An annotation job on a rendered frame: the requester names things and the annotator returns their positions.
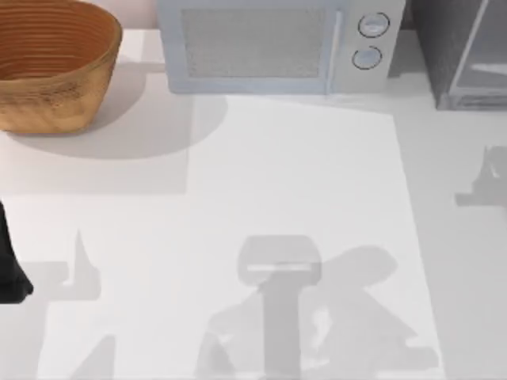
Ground microwave oven door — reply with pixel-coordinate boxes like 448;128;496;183
157;0;345;96

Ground round microwave knob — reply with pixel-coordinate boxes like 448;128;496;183
357;11;391;38
351;44;383;71

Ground pale microwave oven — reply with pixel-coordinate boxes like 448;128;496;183
157;0;407;96

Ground brown wooden basket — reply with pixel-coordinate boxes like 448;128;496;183
0;0;124;133

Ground grey cabinet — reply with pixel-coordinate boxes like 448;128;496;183
411;0;507;111

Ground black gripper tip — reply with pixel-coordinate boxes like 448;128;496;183
0;202;34;305

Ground microwave door handle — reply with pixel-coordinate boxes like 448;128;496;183
326;10;344;96

